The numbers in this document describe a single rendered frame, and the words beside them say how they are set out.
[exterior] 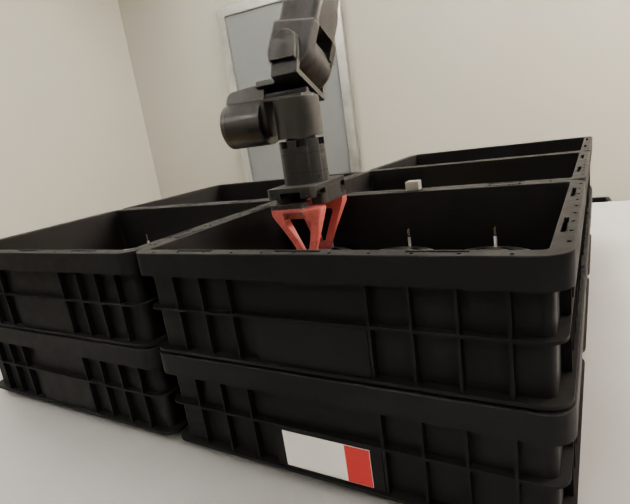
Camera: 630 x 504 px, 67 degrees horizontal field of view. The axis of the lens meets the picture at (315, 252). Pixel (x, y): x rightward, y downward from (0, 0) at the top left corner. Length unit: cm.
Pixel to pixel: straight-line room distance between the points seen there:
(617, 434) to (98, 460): 55
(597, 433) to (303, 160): 42
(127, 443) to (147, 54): 452
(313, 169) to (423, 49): 323
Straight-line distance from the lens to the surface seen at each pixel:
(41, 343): 73
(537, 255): 32
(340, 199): 63
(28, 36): 448
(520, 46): 370
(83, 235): 95
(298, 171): 59
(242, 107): 63
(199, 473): 55
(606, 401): 62
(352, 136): 387
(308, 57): 61
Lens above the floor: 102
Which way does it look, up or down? 14 degrees down
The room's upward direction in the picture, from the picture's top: 8 degrees counter-clockwise
